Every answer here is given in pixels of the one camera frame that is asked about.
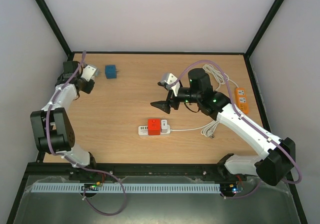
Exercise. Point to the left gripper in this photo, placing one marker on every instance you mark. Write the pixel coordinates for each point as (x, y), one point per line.
(89, 89)

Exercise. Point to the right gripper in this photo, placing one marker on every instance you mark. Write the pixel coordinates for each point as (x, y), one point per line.
(172, 100)

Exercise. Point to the small white usb charger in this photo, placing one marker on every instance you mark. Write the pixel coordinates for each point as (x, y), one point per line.
(164, 126)

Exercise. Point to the red cube socket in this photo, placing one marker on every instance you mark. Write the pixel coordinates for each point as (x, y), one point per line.
(154, 127)

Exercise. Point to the white power strip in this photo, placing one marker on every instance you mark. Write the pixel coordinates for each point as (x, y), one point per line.
(145, 131)

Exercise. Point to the dark blue cube socket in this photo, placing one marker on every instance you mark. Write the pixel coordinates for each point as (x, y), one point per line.
(111, 71)

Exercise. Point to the orange power strip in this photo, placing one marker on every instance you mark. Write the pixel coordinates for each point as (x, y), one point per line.
(241, 100)

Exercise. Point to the light blue usb charger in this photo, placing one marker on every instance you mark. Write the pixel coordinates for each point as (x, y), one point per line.
(97, 73)

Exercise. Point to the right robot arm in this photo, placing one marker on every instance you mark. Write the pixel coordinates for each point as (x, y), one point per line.
(275, 156)

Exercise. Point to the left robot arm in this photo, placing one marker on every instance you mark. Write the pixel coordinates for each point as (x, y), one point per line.
(52, 129)

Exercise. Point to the black mounting rail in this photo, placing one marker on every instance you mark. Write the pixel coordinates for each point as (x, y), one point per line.
(205, 172)

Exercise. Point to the light blue cable duct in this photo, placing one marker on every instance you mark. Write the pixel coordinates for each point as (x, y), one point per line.
(128, 188)

